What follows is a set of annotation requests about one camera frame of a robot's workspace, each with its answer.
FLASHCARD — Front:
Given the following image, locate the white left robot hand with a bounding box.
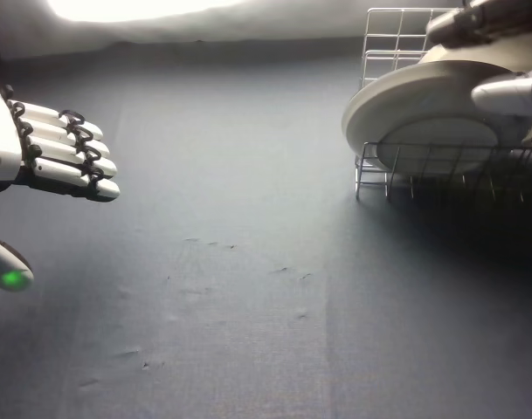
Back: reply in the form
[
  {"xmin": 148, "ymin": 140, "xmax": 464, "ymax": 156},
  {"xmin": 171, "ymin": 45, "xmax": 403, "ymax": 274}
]
[{"xmin": 425, "ymin": 0, "xmax": 532, "ymax": 123}]

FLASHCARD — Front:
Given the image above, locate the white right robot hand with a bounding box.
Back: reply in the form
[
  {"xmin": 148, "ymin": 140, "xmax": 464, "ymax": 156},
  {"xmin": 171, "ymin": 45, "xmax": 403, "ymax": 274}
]
[{"xmin": 0, "ymin": 86, "xmax": 121, "ymax": 293}]

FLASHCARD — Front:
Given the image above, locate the grey table cloth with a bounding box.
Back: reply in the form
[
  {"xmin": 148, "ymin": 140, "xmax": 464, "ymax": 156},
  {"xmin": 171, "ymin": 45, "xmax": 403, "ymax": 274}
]
[{"xmin": 0, "ymin": 38, "xmax": 532, "ymax": 419}]

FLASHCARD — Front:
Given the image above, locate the white fabric sheet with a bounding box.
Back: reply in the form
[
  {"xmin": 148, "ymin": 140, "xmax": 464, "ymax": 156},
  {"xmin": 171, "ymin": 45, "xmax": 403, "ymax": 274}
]
[{"xmin": 0, "ymin": 0, "xmax": 467, "ymax": 58}]

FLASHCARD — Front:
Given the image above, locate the metal wire dish rack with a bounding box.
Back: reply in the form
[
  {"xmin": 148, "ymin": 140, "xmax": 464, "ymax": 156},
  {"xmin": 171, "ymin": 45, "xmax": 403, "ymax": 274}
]
[{"xmin": 355, "ymin": 7, "xmax": 532, "ymax": 204}]

